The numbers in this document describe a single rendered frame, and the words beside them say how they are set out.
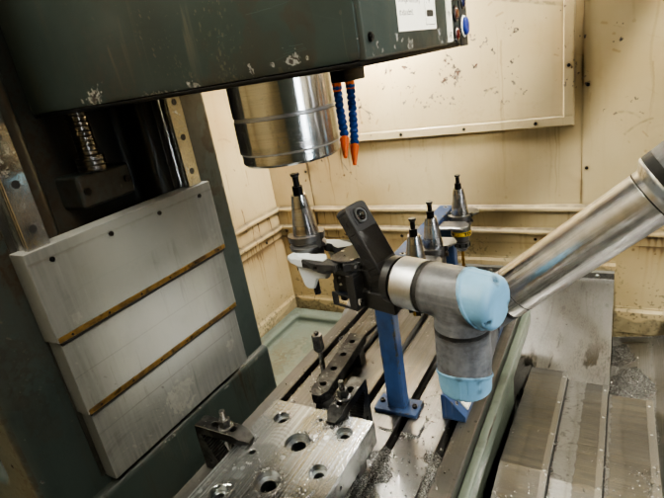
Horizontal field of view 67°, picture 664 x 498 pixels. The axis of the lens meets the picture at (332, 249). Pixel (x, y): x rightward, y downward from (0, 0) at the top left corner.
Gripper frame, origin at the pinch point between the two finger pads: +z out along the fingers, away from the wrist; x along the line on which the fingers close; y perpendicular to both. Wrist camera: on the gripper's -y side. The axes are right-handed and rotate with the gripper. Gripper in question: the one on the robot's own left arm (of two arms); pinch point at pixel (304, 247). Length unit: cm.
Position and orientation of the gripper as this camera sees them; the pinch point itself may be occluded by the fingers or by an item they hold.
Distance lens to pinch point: 86.3
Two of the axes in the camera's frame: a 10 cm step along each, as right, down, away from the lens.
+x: 6.8, -3.6, 6.4
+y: 1.5, 9.2, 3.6
